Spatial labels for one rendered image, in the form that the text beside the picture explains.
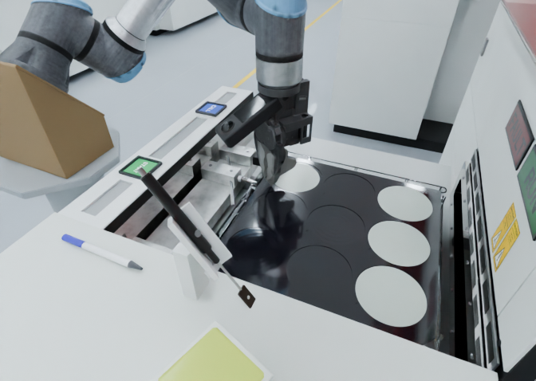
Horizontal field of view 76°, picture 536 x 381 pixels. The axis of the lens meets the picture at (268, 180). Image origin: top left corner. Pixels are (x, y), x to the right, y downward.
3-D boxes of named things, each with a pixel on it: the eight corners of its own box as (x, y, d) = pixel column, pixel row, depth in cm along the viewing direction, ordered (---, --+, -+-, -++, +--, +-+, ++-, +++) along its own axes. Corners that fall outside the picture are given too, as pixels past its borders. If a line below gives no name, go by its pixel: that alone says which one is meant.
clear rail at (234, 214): (281, 154, 81) (281, 148, 80) (195, 278, 54) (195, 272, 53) (276, 152, 81) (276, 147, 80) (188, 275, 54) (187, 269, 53)
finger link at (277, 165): (285, 176, 64) (286, 135, 58) (277, 178, 63) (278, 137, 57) (272, 163, 67) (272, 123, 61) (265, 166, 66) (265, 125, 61)
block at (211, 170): (242, 178, 75) (241, 167, 73) (234, 187, 72) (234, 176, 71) (210, 170, 77) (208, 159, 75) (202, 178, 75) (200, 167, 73)
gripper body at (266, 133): (311, 145, 64) (317, 83, 56) (271, 159, 60) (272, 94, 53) (289, 127, 69) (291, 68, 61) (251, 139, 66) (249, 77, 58)
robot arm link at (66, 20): (12, 34, 82) (34, -15, 84) (70, 65, 92) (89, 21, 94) (25, 26, 74) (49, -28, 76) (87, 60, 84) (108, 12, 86)
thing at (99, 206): (254, 135, 101) (253, 90, 92) (124, 285, 61) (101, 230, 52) (226, 129, 103) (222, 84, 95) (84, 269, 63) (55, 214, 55)
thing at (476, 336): (457, 197, 75) (473, 162, 69) (462, 410, 43) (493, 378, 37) (448, 195, 76) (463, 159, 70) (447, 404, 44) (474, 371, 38)
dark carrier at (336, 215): (440, 193, 69) (441, 190, 69) (434, 353, 44) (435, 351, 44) (280, 155, 79) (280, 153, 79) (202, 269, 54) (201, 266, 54)
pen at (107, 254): (143, 263, 45) (65, 232, 50) (138, 269, 44) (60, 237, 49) (145, 268, 46) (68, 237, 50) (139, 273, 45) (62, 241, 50)
